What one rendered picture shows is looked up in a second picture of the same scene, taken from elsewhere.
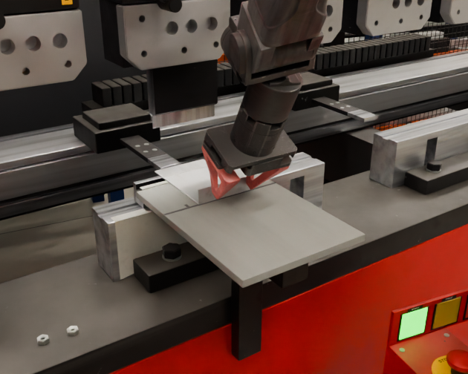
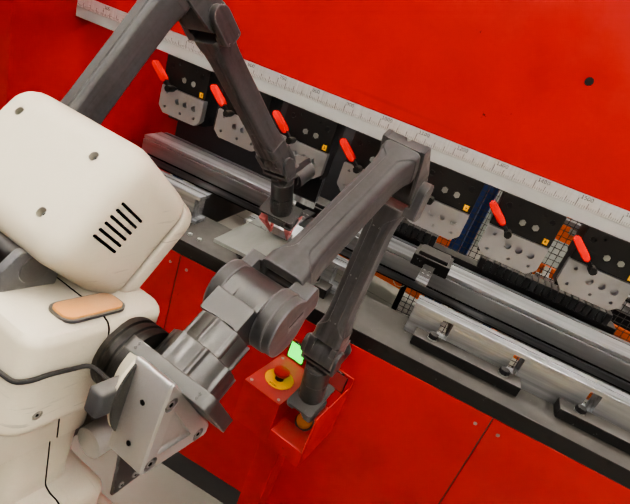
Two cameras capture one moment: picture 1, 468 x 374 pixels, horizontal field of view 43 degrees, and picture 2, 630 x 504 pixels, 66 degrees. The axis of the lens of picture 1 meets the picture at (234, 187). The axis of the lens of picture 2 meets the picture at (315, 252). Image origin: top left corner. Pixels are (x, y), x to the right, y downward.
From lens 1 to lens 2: 1.02 m
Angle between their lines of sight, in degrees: 44
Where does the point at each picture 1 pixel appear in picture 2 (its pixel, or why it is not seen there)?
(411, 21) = (441, 230)
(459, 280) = (398, 413)
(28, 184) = not seen: hidden behind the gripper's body
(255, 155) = (272, 212)
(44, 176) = not seen: hidden behind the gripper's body
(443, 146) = (457, 336)
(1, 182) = (260, 197)
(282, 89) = (274, 183)
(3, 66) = (230, 132)
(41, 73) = (241, 142)
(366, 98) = (484, 299)
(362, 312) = not seen: hidden behind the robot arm
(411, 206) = (388, 336)
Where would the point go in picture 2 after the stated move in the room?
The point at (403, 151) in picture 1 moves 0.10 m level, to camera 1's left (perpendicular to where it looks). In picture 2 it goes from (419, 311) to (396, 290)
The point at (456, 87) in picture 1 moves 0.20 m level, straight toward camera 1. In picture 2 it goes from (585, 355) to (533, 348)
